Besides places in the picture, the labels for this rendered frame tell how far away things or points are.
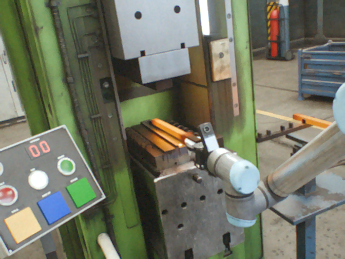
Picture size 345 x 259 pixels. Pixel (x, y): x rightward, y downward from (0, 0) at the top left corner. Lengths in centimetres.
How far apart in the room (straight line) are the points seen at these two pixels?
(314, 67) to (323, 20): 526
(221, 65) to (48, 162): 84
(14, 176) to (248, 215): 70
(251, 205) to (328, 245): 143
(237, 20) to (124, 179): 85
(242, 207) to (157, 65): 58
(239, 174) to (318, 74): 427
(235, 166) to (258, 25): 870
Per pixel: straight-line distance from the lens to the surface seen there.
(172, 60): 135
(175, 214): 147
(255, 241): 210
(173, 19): 135
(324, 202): 157
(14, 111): 661
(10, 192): 111
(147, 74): 131
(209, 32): 154
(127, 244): 169
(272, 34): 880
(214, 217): 157
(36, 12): 136
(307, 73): 533
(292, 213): 150
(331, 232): 263
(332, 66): 513
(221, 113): 166
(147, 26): 131
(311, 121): 166
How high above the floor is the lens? 152
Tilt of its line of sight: 20 degrees down
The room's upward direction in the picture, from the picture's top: 8 degrees counter-clockwise
